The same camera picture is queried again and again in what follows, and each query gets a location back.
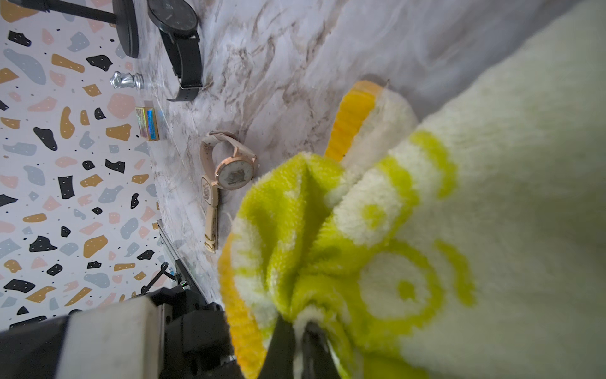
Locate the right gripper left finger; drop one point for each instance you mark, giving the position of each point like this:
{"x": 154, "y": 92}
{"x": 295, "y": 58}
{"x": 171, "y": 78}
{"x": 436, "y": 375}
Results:
{"x": 279, "y": 360}

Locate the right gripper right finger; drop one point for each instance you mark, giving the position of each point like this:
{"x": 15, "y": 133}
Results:
{"x": 317, "y": 359}

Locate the yellow green white cloth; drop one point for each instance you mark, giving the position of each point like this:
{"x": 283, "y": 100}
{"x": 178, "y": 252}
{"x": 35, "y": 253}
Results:
{"x": 470, "y": 244}

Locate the black watch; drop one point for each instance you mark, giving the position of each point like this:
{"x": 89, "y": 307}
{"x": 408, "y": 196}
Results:
{"x": 177, "y": 22}

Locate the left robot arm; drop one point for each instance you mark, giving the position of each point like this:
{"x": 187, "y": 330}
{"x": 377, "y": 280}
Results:
{"x": 171, "y": 333}

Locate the black microphone stand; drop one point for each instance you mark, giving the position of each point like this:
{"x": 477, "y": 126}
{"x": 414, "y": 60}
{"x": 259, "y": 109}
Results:
{"x": 123, "y": 17}

